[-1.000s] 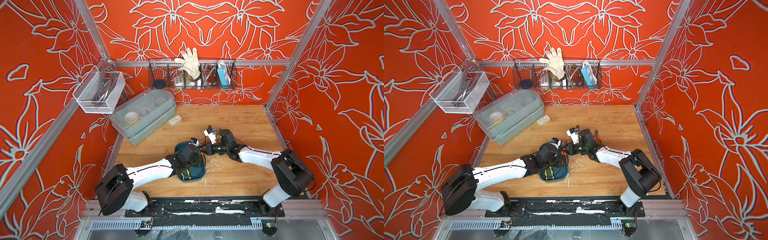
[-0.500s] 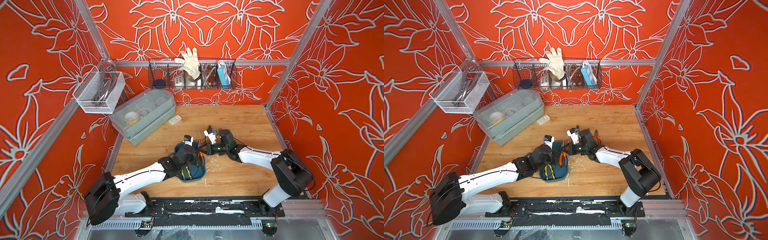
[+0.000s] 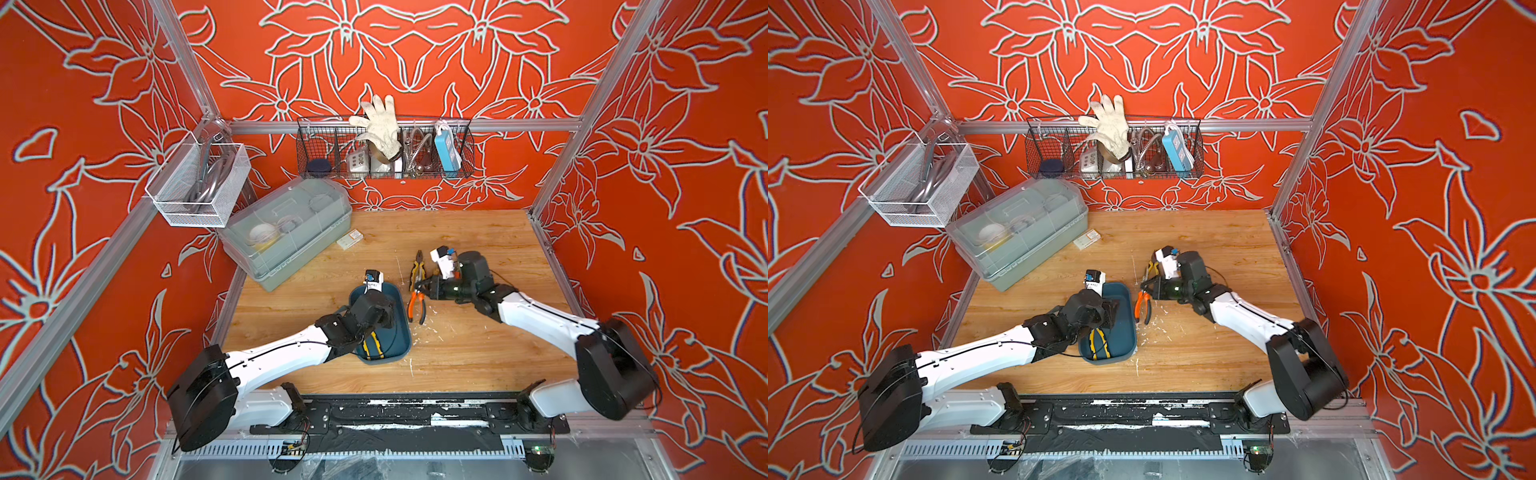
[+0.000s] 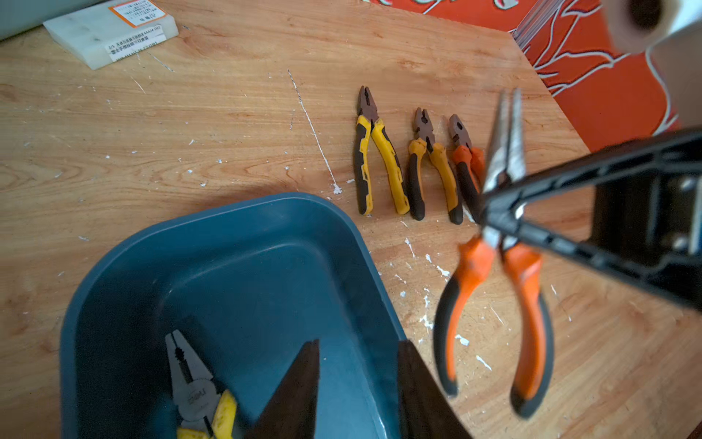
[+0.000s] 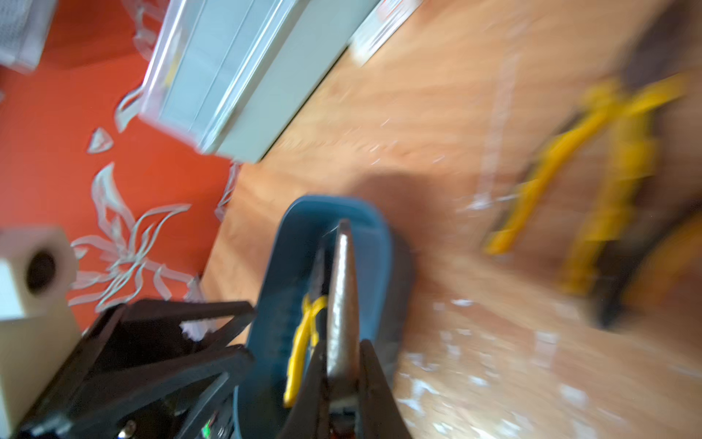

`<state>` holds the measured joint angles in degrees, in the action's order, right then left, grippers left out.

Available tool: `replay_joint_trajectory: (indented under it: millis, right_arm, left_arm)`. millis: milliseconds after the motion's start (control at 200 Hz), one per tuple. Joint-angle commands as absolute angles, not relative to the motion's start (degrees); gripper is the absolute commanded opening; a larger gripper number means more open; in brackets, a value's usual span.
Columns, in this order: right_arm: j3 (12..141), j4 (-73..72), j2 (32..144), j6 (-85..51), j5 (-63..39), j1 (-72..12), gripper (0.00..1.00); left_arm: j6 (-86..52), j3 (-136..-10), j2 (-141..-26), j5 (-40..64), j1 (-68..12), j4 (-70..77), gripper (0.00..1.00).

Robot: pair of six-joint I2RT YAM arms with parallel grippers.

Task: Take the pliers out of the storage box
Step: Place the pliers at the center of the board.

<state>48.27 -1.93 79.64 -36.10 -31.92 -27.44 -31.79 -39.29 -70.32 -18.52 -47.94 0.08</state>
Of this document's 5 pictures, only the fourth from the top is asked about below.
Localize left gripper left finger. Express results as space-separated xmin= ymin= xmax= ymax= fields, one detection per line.
xmin=245 ymin=339 xmax=320 ymax=438

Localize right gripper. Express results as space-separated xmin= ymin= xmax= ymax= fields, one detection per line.
xmin=480 ymin=128 xmax=701 ymax=310

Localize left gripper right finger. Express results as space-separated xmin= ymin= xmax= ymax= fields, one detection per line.
xmin=398 ymin=340 xmax=472 ymax=439

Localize orange black small pliers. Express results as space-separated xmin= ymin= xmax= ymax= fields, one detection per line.
xmin=448 ymin=115 xmax=486 ymax=222

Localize yellow black small pliers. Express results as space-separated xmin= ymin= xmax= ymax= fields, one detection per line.
xmin=408 ymin=107 xmax=464 ymax=225

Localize orange long nose pliers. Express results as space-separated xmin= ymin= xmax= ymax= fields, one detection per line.
xmin=433 ymin=89 xmax=555 ymax=419

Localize teal plastic storage box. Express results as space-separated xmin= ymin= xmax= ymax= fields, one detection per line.
xmin=60 ymin=193 xmax=405 ymax=438

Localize yellow black combination pliers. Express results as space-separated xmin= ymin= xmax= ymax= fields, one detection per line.
xmin=352 ymin=84 xmax=411 ymax=217

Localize yellow pliers in box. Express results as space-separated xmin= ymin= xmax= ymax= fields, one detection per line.
xmin=165 ymin=329 xmax=238 ymax=439

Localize small white labelled box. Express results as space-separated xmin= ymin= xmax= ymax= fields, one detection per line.
xmin=43 ymin=0 xmax=178 ymax=71

